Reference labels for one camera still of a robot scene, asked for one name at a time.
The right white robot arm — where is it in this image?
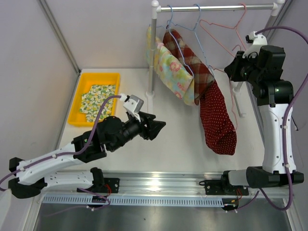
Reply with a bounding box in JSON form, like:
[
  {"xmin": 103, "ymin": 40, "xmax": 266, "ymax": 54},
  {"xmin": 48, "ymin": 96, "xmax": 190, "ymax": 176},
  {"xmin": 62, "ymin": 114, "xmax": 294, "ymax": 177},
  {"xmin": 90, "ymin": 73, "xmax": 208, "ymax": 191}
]
[{"xmin": 219, "ymin": 45, "xmax": 304, "ymax": 194}]

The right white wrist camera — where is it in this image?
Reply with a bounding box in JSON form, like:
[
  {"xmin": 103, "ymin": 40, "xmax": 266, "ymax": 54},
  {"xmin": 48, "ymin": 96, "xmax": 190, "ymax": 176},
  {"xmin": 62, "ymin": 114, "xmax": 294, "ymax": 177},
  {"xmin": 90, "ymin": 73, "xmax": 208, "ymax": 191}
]
[{"xmin": 242, "ymin": 31, "xmax": 268, "ymax": 58}]

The lemon print cloth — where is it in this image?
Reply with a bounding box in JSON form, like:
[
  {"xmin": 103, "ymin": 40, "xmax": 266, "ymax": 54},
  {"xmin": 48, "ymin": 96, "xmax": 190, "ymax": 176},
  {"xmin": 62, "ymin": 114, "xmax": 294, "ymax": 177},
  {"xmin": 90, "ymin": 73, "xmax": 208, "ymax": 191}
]
[{"xmin": 79, "ymin": 84, "xmax": 116, "ymax": 122}]

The pink wire hanger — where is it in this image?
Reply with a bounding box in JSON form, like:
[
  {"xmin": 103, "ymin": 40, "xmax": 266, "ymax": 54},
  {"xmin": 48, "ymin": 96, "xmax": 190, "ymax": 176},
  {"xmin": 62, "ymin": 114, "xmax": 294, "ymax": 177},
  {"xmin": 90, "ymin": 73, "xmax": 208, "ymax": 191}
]
[
  {"xmin": 209, "ymin": 45, "xmax": 244, "ymax": 131},
  {"xmin": 198, "ymin": 3, "xmax": 247, "ymax": 57}
]

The yellow plastic tray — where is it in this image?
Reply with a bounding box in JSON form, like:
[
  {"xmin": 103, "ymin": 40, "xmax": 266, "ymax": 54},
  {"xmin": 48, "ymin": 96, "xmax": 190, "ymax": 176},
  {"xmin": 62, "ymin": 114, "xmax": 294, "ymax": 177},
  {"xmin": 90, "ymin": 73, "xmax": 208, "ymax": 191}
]
[{"xmin": 67, "ymin": 73, "xmax": 120, "ymax": 127}]

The red polka dot skirt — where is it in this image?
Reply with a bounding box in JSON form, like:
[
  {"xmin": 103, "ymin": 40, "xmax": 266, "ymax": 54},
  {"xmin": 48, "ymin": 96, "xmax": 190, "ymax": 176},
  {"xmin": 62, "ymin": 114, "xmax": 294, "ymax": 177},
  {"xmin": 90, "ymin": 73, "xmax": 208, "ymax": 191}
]
[{"xmin": 200, "ymin": 82, "xmax": 237, "ymax": 155}]

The blue wire hanger left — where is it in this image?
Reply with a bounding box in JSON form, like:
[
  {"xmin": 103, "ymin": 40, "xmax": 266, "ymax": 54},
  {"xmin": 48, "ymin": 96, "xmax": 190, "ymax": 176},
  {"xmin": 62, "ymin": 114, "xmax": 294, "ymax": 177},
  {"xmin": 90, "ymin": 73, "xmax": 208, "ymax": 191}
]
[{"xmin": 166, "ymin": 5, "xmax": 194, "ymax": 77}]

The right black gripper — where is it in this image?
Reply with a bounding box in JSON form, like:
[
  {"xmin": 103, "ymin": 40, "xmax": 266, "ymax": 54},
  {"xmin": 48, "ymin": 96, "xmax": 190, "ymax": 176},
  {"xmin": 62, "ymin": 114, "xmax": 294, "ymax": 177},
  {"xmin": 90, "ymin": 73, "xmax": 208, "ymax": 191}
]
[{"xmin": 225, "ymin": 51, "xmax": 264, "ymax": 85}]

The red plaid skirt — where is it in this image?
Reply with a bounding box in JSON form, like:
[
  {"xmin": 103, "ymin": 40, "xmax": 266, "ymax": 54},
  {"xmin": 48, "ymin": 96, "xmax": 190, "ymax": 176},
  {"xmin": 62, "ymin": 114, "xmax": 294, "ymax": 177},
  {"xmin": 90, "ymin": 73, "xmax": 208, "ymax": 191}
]
[{"xmin": 163, "ymin": 29, "xmax": 215, "ymax": 105}]

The white slotted cable duct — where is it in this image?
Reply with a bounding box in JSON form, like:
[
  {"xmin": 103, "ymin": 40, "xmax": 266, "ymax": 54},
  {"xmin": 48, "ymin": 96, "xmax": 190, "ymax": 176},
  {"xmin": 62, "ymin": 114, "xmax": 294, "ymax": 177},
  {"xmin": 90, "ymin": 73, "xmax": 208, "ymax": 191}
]
[{"xmin": 42, "ymin": 194, "xmax": 236, "ymax": 207}]

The pastel floral skirt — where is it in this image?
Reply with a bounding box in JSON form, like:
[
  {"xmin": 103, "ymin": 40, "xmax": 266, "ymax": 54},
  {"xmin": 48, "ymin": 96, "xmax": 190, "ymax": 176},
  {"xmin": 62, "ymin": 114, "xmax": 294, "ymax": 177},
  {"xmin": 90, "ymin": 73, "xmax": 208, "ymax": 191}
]
[{"xmin": 154, "ymin": 37, "xmax": 196, "ymax": 106}]

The blue wire hanger right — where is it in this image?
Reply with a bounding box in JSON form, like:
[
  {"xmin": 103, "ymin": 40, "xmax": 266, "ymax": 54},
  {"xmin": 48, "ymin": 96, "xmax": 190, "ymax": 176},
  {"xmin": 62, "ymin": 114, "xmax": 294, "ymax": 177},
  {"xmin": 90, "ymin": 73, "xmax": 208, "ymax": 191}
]
[{"xmin": 172, "ymin": 4, "xmax": 214, "ymax": 77}]

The blue wire hanger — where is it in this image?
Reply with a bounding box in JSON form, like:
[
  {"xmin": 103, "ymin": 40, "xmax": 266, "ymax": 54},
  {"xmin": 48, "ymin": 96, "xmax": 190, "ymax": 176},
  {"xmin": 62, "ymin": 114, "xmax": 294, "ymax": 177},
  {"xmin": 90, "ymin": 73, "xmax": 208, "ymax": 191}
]
[
  {"xmin": 172, "ymin": 4, "xmax": 214, "ymax": 77},
  {"xmin": 166, "ymin": 5, "xmax": 194, "ymax": 77}
]

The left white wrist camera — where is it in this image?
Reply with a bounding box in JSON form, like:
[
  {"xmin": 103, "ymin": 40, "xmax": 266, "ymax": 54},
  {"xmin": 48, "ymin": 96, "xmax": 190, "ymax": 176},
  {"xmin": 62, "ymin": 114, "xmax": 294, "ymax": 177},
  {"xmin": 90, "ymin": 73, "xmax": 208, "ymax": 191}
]
[{"xmin": 119, "ymin": 93, "xmax": 144, "ymax": 122}]

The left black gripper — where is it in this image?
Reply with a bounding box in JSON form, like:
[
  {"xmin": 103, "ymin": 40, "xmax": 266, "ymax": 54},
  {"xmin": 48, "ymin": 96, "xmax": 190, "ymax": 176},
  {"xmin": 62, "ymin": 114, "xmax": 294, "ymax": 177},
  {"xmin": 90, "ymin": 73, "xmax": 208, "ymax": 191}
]
[{"xmin": 109, "ymin": 111, "xmax": 166, "ymax": 152}]

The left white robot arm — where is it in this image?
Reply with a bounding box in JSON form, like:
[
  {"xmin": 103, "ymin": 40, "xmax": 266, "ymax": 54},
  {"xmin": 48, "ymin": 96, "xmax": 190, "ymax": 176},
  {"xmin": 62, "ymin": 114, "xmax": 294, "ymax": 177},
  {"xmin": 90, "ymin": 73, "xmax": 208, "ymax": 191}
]
[{"xmin": 8, "ymin": 112, "xmax": 166, "ymax": 199}]

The metal clothes rack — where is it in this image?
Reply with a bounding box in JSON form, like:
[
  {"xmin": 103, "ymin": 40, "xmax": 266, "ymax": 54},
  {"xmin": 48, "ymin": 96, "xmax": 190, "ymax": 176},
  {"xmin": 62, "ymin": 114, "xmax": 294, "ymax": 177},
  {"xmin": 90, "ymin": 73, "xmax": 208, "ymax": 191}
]
[{"xmin": 146, "ymin": 0, "xmax": 285, "ymax": 112}]

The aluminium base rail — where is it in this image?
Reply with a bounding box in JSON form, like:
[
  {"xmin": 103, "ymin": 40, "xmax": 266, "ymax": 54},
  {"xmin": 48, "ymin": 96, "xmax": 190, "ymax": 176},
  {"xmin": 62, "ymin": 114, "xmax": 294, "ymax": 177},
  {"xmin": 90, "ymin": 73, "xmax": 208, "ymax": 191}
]
[{"xmin": 32, "ymin": 169, "xmax": 294, "ymax": 200}]

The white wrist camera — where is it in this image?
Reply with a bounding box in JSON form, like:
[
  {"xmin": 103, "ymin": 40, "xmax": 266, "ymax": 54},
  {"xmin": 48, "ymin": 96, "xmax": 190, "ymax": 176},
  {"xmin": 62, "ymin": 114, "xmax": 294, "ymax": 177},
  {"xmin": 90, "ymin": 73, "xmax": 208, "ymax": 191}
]
[
  {"xmin": 119, "ymin": 93, "xmax": 144, "ymax": 122},
  {"xmin": 242, "ymin": 31, "xmax": 268, "ymax": 58}
]

